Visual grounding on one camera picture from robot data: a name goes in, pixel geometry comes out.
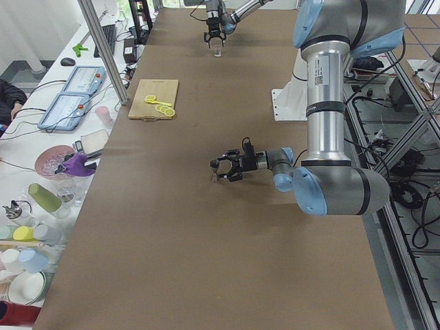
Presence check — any teach pendant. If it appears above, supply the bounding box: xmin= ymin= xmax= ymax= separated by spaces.
xmin=37 ymin=93 xmax=91 ymax=131
xmin=62 ymin=66 xmax=106 ymax=96

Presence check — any steel jigger measuring cup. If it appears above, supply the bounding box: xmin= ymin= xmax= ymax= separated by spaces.
xmin=210 ymin=159 xmax=220 ymax=182

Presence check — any black computer mouse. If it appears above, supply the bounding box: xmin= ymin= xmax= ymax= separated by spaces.
xmin=60 ymin=57 xmax=76 ymax=67

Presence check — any red cloth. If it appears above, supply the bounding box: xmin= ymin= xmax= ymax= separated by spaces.
xmin=1 ymin=300 xmax=41 ymax=327

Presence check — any white scale tray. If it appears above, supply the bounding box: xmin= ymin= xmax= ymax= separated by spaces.
xmin=80 ymin=129 xmax=109 ymax=155

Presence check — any white green-rimmed bowl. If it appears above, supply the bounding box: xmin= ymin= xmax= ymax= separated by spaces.
xmin=7 ymin=272 xmax=46 ymax=305

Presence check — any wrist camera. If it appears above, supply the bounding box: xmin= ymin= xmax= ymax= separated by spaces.
xmin=241 ymin=137 xmax=255 ymax=158

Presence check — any upper teach pendant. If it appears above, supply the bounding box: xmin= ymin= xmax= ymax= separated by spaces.
xmin=62 ymin=66 xmax=106 ymax=96

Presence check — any black keyboard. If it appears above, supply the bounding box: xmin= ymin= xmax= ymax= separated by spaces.
xmin=101 ymin=24 xmax=116 ymax=54

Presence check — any purple cloth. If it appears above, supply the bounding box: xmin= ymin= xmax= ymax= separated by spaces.
xmin=55 ymin=153 xmax=97 ymax=177

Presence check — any light blue cup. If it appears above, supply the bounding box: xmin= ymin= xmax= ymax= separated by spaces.
xmin=18 ymin=248 xmax=49 ymax=274

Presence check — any yellow plastic cup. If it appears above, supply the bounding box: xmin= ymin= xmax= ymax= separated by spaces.
xmin=12 ymin=226 xmax=36 ymax=242

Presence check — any white cup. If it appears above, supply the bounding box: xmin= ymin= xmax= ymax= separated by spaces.
xmin=1 ymin=249 xmax=23 ymax=273

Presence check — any green plastic clip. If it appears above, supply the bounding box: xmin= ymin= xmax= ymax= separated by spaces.
xmin=72 ymin=43 xmax=89 ymax=58

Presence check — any clear glass cup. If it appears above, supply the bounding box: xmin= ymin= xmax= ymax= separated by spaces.
xmin=213 ymin=45 xmax=223 ymax=58

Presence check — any pink bowl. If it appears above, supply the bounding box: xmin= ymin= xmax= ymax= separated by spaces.
xmin=34 ymin=145 xmax=74 ymax=180

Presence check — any aluminium frame post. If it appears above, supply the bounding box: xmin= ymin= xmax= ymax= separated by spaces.
xmin=78 ymin=0 xmax=129 ymax=105

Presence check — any pink plastic cup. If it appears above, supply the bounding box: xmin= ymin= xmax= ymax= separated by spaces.
xmin=95 ymin=106 xmax=112 ymax=126

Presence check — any bamboo cutting board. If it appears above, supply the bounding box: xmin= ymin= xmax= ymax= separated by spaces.
xmin=128 ymin=79 xmax=179 ymax=121

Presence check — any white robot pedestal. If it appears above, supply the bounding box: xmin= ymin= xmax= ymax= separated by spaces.
xmin=272 ymin=50 xmax=307 ymax=121

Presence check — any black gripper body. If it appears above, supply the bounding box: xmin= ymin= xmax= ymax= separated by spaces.
xmin=240 ymin=151 xmax=267 ymax=172
xmin=206 ymin=17 xmax=221 ymax=34

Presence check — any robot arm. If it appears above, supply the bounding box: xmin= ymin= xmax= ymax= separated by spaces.
xmin=184 ymin=0 xmax=268 ymax=49
xmin=223 ymin=1 xmax=406 ymax=215

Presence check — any green plastic cup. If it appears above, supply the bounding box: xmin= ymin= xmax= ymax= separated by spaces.
xmin=28 ymin=183 xmax=62 ymax=213

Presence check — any lower teach pendant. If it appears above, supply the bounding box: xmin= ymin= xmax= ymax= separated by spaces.
xmin=37 ymin=93 xmax=91 ymax=131

